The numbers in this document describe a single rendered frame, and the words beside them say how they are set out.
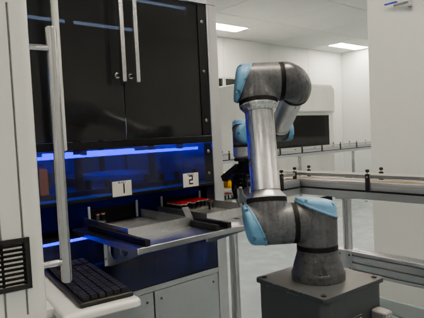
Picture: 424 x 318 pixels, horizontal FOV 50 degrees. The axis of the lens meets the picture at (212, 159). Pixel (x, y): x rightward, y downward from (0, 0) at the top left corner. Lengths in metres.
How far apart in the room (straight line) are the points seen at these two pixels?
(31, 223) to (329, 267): 0.77
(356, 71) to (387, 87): 7.89
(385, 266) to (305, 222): 1.31
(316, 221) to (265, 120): 0.32
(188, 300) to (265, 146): 1.00
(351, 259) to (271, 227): 1.42
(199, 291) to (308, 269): 0.90
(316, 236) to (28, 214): 0.74
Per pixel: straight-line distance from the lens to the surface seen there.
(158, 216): 1.87
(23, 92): 1.11
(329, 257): 1.33
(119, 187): 1.83
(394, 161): 3.10
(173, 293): 2.05
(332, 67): 10.95
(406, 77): 3.07
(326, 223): 1.30
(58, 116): 1.13
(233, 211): 1.84
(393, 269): 2.54
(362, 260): 2.62
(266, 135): 1.32
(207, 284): 2.16
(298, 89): 1.39
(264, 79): 1.35
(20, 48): 1.12
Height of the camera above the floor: 1.21
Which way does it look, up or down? 3 degrees down
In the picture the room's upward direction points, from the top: 3 degrees counter-clockwise
